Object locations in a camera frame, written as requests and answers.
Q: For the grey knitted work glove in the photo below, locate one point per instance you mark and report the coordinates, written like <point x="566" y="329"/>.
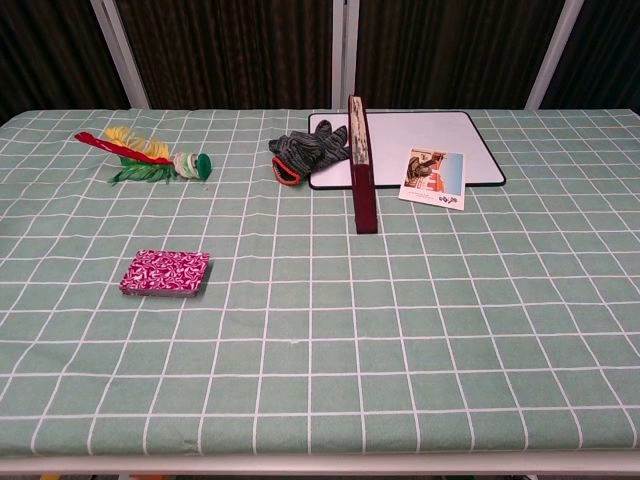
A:
<point x="305" y="147"/>

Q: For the green checked tablecloth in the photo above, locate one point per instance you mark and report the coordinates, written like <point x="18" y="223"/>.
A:
<point x="350" y="350"/>

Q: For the picture postcard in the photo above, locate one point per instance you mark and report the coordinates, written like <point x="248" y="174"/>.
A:
<point x="430" y="175"/>

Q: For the colourful feather shuttlecock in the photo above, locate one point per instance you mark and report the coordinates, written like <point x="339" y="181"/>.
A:
<point x="192" y="165"/>

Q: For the white board with black rim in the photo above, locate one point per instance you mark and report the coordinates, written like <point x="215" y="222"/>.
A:
<point x="425" y="135"/>

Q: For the dark brown curtain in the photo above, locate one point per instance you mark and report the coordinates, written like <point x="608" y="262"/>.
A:
<point x="450" y="50"/>
<point x="610" y="50"/>
<point x="230" y="50"/>
<point x="45" y="50"/>

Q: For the white double frame post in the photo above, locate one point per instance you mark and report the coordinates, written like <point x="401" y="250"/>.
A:
<point x="345" y="50"/>

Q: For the white metal frame post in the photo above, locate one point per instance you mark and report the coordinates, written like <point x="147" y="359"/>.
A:
<point x="120" y="55"/>
<point x="552" y="55"/>

